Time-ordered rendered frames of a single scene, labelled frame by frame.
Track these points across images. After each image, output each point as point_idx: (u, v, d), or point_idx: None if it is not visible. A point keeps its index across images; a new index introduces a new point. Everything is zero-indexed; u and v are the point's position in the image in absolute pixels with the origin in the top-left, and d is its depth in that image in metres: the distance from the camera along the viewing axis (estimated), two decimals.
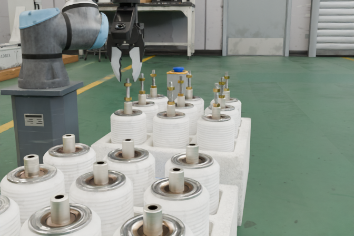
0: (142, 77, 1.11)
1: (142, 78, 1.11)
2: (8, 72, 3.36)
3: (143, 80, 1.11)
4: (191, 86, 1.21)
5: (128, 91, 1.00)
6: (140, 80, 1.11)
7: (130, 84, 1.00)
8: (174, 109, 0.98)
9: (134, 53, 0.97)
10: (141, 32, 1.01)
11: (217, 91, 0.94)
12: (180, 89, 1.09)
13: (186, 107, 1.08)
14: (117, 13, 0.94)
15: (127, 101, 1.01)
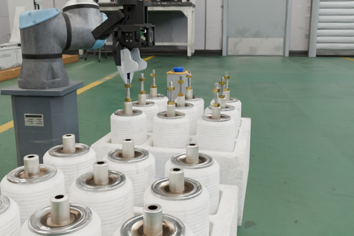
0: (142, 77, 1.11)
1: (142, 78, 1.11)
2: (8, 72, 3.36)
3: (143, 80, 1.11)
4: (191, 86, 1.21)
5: (127, 92, 1.00)
6: (140, 80, 1.11)
7: (130, 85, 1.00)
8: (174, 109, 0.98)
9: None
10: (133, 36, 0.93)
11: (217, 91, 0.94)
12: (180, 89, 1.09)
13: (186, 107, 1.08)
14: None
15: (126, 102, 1.01)
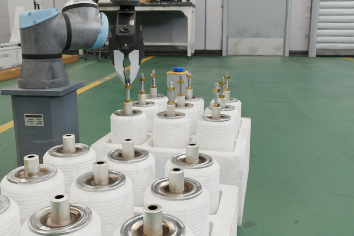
0: (142, 77, 1.11)
1: (142, 78, 1.11)
2: (8, 72, 3.36)
3: (143, 80, 1.11)
4: (191, 86, 1.21)
5: (129, 93, 1.01)
6: (140, 80, 1.11)
7: (128, 85, 1.01)
8: (174, 109, 0.98)
9: (134, 56, 0.98)
10: (140, 35, 1.02)
11: (217, 91, 0.94)
12: (180, 89, 1.09)
13: (186, 107, 1.08)
14: (119, 16, 0.94)
15: None
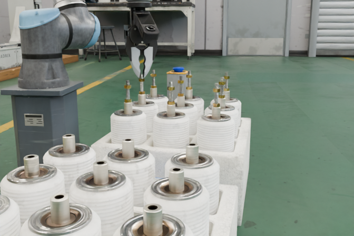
0: (139, 77, 1.12)
1: (139, 78, 1.12)
2: (8, 72, 3.36)
3: (138, 80, 1.12)
4: (191, 86, 1.21)
5: (129, 93, 1.01)
6: (139, 80, 1.12)
7: (128, 85, 1.01)
8: (174, 109, 0.98)
9: (148, 52, 1.10)
10: None
11: (217, 91, 0.94)
12: (180, 89, 1.09)
13: (186, 107, 1.08)
14: (139, 16, 1.05)
15: None
